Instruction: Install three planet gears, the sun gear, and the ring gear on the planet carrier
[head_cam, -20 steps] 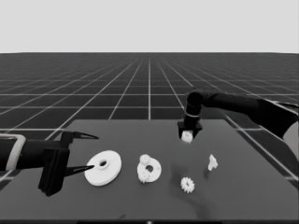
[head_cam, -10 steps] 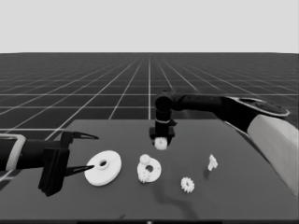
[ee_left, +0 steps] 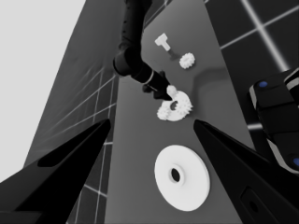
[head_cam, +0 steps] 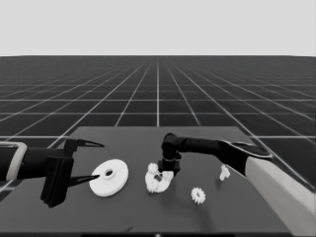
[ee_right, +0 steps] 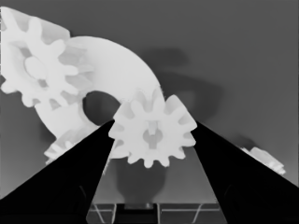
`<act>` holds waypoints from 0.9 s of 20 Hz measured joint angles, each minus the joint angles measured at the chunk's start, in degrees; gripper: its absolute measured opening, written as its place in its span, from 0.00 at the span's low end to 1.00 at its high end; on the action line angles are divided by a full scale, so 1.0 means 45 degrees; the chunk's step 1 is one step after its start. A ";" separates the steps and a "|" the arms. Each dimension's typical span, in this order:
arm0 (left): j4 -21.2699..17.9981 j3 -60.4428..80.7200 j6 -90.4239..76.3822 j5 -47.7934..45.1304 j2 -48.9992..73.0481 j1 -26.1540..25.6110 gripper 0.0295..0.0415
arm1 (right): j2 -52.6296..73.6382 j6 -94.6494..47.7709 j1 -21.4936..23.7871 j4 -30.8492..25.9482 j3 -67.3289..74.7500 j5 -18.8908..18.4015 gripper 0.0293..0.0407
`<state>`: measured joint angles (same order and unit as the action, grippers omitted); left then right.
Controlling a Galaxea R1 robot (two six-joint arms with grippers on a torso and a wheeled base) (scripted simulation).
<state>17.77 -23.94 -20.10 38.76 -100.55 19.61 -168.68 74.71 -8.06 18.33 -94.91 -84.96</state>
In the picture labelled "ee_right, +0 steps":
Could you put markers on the white round carrier with pins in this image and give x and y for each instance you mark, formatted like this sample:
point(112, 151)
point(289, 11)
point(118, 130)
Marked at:
point(118, 68)

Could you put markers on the white toothed gear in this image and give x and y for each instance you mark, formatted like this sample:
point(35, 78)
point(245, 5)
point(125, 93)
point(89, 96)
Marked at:
point(53, 63)
point(264, 158)
point(169, 146)
point(64, 143)

